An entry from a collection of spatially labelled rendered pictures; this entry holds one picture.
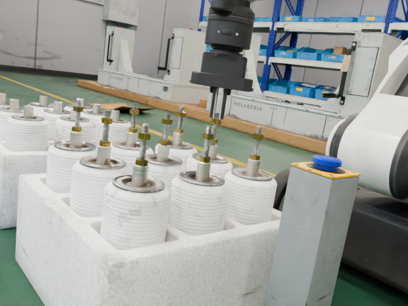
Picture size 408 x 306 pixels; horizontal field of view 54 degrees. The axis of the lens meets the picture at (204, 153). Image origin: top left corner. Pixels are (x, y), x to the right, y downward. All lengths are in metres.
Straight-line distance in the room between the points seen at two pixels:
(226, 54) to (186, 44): 3.28
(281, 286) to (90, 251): 0.28
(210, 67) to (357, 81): 2.06
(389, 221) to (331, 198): 0.37
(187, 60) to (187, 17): 4.60
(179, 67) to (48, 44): 3.58
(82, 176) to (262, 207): 0.31
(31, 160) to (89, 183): 0.38
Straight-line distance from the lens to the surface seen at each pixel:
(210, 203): 0.62
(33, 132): 1.03
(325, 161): 0.56
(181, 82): 4.03
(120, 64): 5.18
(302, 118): 2.89
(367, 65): 2.76
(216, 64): 0.77
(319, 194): 0.55
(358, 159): 0.79
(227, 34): 0.75
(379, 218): 0.92
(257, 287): 0.74
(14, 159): 1.00
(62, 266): 0.66
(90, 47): 7.48
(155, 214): 0.56
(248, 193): 0.69
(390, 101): 0.86
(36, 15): 7.15
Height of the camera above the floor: 0.42
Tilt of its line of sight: 11 degrees down
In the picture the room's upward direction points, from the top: 8 degrees clockwise
